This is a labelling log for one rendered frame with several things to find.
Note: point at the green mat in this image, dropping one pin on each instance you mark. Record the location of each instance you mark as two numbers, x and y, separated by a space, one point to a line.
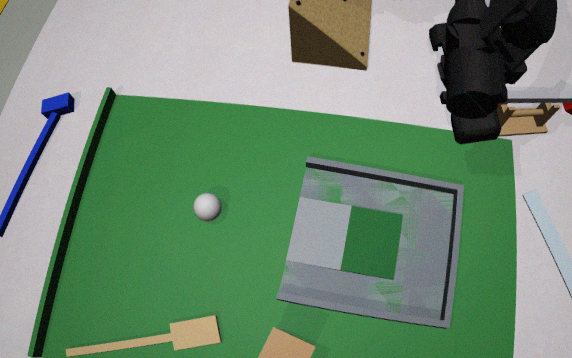
139 258

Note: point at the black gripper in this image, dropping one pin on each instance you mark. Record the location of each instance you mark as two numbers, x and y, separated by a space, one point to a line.
465 130

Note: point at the white golf ball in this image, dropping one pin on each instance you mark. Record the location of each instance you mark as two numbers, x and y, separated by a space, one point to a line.
207 207

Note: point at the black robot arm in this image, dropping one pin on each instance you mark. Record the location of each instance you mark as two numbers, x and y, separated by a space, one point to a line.
484 57

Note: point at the blue golf putter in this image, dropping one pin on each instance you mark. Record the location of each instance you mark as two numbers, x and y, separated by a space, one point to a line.
52 108

